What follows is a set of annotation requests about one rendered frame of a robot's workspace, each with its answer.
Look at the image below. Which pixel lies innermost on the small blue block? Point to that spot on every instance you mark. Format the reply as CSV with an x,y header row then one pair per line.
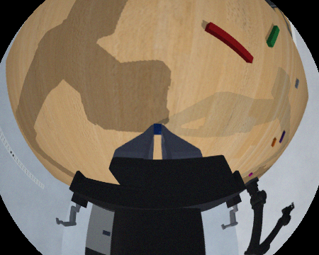
x,y
157,129

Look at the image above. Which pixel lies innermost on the green rod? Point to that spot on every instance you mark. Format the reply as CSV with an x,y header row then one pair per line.
x,y
273,36

